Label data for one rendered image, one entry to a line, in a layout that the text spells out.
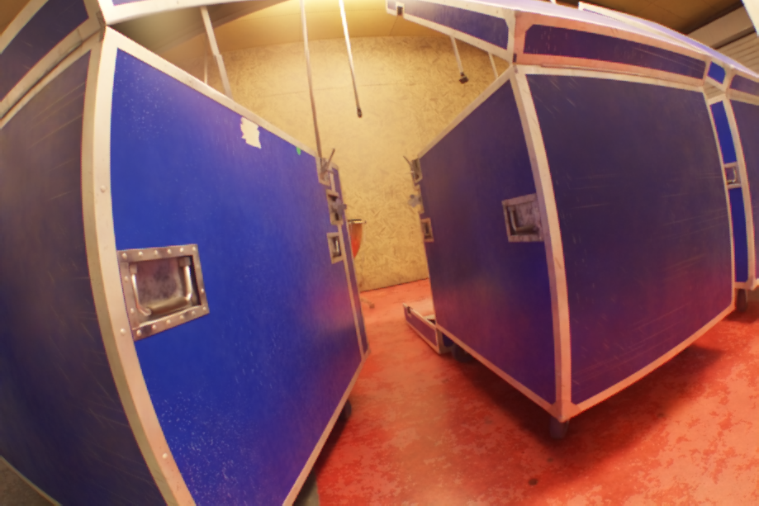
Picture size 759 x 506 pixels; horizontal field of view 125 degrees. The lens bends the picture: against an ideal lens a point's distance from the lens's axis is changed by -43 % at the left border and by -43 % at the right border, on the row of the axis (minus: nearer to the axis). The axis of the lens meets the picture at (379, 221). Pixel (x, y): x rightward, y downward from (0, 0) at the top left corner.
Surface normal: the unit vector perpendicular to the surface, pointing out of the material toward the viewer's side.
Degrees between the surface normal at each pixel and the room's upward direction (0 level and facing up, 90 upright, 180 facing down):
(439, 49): 90
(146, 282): 90
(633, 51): 132
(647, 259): 90
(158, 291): 90
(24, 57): 128
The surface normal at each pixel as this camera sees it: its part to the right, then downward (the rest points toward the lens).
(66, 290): -0.14, 0.00
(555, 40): 0.22, 0.62
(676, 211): 0.14, -0.05
